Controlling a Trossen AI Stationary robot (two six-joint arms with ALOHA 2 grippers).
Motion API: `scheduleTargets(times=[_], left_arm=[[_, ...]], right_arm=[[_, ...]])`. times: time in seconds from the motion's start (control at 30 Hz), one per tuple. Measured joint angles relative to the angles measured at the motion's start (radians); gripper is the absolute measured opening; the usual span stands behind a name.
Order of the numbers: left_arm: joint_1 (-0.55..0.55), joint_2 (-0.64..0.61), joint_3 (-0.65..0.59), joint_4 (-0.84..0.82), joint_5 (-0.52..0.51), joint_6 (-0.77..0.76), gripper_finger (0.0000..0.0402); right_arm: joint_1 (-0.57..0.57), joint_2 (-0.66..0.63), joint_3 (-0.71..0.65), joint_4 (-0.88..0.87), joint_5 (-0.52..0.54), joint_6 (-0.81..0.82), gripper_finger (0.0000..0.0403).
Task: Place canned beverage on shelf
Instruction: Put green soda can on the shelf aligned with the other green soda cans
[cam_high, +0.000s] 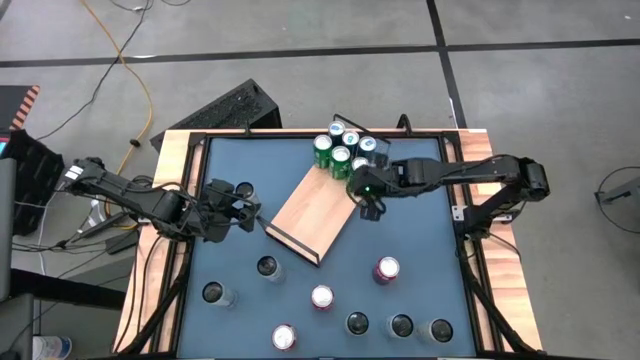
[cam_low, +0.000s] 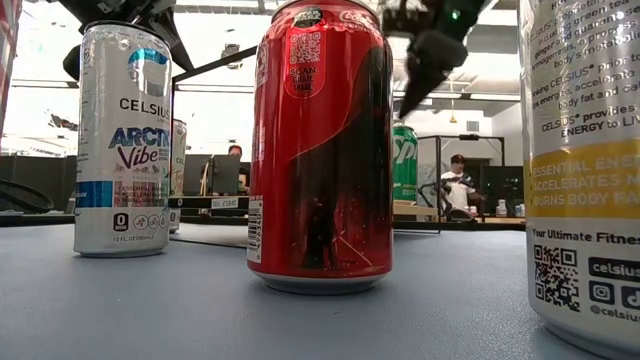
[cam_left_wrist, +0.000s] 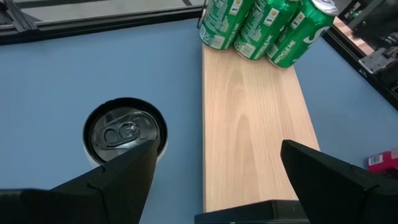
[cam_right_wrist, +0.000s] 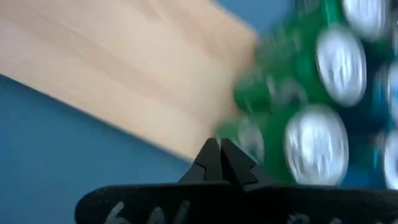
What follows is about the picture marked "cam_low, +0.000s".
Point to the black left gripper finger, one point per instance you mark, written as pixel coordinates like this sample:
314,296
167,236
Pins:
181,47

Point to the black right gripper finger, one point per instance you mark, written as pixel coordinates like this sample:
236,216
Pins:
435,57

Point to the green Sprite can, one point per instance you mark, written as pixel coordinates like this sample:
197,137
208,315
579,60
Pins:
406,170

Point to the background black robot arm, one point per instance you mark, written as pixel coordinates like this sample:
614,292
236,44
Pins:
457,215

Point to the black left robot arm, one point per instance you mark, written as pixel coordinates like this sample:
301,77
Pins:
80,7

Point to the dark ceiling device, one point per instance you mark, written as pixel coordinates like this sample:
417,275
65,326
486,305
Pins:
231,49

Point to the ceiling light strip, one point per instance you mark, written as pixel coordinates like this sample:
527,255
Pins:
495,96

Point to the white Celsius Arctic Vibe can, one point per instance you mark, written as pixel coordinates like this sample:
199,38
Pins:
122,150

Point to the black partition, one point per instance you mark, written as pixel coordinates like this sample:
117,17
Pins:
40,167

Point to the person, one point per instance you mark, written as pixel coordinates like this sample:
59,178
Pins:
236,150
457,187

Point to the white Celsius can orange print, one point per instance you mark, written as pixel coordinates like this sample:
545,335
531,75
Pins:
178,175

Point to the dark monitor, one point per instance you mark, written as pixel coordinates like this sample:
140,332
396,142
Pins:
226,175
195,175

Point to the black background screen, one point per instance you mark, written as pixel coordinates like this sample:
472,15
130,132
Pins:
502,182

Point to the white yellow Celsius can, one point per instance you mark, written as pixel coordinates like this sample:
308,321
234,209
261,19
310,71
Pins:
580,175

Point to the black background rig frame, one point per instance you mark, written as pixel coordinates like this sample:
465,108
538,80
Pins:
472,136

